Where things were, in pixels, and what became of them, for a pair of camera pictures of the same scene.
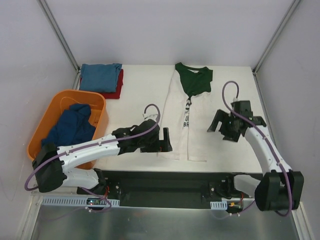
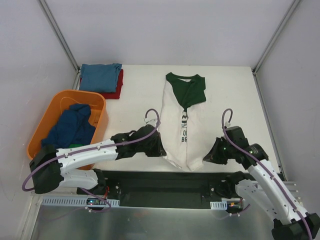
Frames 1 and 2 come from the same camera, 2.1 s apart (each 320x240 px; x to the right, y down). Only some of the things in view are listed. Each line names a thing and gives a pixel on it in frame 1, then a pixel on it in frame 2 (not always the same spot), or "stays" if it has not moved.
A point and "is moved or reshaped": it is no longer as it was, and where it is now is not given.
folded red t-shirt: (119, 83) stays
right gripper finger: (220, 116) → (217, 154)
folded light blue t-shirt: (99, 77) stays
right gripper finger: (230, 135) → (221, 160)
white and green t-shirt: (187, 113) is moved or reshaped
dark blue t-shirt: (72, 127) stays
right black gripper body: (225, 125) → (216, 152)
